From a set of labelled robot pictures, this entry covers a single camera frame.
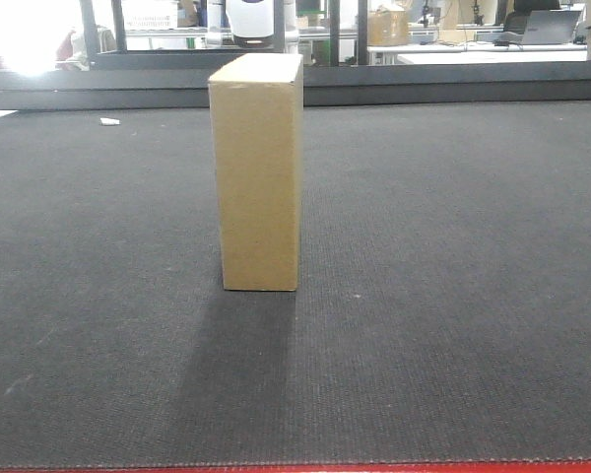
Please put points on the grey laptop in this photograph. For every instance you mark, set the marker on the grey laptop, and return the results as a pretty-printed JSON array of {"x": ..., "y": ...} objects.
[{"x": 542, "y": 27}]

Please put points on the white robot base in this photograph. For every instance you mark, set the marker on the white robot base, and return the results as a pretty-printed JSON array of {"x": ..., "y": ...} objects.
[{"x": 251, "y": 24}]

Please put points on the red conveyor frame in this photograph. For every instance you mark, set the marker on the red conveyor frame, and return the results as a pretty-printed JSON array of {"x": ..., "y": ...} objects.
[{"x": 491, "y": 466}]

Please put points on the black rear conveyor rail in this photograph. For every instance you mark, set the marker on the black rear conveyor rail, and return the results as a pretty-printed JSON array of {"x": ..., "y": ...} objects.
[{"x": 323, "y": 86}]

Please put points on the white paper scrap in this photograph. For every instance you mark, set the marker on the white paper scrap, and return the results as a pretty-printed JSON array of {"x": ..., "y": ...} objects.
[{"x": 105, "y": 121}]

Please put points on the tall brown cardboard box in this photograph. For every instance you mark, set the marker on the tall brown cardboard box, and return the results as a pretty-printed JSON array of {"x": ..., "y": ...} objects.
[{"x": 256, "y": 106}]

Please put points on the black conveyor belt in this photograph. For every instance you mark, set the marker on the black conveyor belt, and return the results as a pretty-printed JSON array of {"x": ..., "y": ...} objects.
[{"x": 443, "y": 310}]

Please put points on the distant brown cardboard box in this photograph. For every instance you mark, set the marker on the distant brown cardboard box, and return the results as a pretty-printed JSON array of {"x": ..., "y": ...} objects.
[{"x": 388, "y": 26}]

